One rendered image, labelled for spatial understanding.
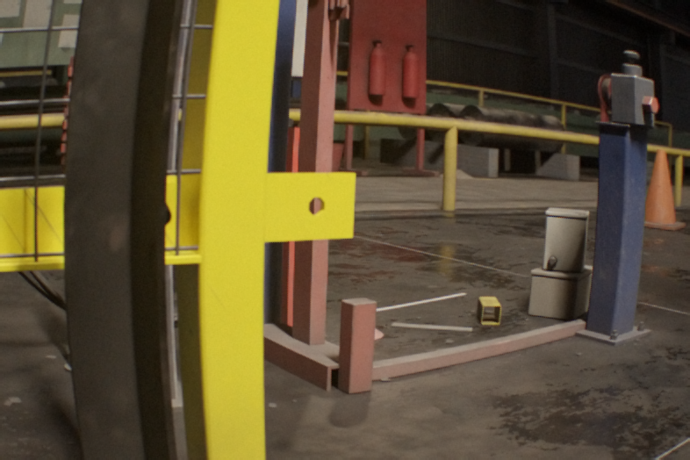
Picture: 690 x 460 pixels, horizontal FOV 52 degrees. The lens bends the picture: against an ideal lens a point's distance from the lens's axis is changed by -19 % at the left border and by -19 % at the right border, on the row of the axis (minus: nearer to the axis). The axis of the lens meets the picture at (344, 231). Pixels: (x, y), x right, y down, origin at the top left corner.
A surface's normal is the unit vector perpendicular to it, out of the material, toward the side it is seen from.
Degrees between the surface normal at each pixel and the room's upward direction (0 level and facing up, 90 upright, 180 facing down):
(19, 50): 90
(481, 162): 90
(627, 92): 90
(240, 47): 90
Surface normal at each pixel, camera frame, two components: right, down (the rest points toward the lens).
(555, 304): -0.56, 0.08
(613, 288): -0.83, 0.04
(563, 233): -0.33, 0.11
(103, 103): 0.56, 0.13
